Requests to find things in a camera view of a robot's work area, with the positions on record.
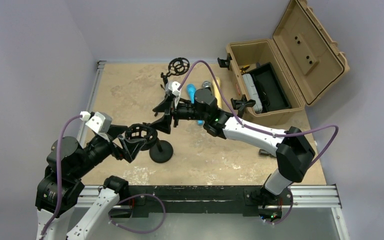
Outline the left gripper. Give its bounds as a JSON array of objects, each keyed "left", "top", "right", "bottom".
[{"left": 72, "top": 123, "right": 146, "bottom": 178}]

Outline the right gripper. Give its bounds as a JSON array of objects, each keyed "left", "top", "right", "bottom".
[{"left": 149, "top": 95, "right": 208, "bottom": 134}]

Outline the blue microphone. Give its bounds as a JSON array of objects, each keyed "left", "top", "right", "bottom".
[{"left": 186, "top": 83, "right": 204, "bottom": 126}]

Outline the black tripod mic stand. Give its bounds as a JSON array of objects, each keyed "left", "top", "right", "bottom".
[{"left": 160, "top": 57, "right": 190, "bottom": 97}]

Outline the black grey microphone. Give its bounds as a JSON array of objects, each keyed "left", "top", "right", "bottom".
[{"left": 201, "top": 80, "right": 212, "bottom": 92}]

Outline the cream microphone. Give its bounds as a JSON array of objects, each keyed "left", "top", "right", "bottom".
[{"left": 211, "top": 76, "right": 223, "bottom": 109}]

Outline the round base mic stand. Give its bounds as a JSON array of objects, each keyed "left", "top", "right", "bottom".
[{"left": 230, "top": 94, "right": 256, "bottom": 118}]

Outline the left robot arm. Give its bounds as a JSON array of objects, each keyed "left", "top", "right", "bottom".
[{"left": 35, "top": 124, "right": 158, "bottom": 240}]

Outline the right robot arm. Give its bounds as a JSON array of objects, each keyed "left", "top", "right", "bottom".
[{"left": 151, "top": 88, "right": 316, "bottom": 204}]

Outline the grey device in case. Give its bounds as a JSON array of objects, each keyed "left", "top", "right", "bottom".
[{"left": 242, "top": 73, "right": 263, "bottom": 114}]

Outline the tan hard case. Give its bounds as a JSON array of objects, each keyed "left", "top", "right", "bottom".
[{"left": 225, "top": 0, "right": 350, "bottom": 126}]

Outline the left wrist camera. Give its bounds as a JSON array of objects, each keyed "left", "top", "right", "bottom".
[{"left": 80, "top": 111, "right": 113, "bottom": 134}]

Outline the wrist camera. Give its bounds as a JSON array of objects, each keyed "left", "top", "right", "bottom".
[
  {"left": 80, "top": 111, "right": 113, "bottom": 134},
  {"left": 165, "top": 81, "right": 182, "bottom": 109}
]

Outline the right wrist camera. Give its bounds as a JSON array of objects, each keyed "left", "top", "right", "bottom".
[{"left": 165, "top": 81, "right": 182, "bottom": 109}]

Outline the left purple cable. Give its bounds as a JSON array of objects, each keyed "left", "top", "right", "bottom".
[{"left": 39, "top": 114, "right": 84, "bottom": 240}]

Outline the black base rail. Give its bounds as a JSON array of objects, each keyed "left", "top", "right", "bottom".
[{"left": 115, "top": 185, "right": 282, "bottom": 218}]

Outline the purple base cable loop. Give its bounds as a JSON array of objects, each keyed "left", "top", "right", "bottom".
[{"left": 108, "top": 193, "right": 167, "bottom": 235}]

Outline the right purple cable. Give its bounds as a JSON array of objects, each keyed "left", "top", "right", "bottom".
[{"left": 177, "top": 59, "right": 340, "bottom": 226}]

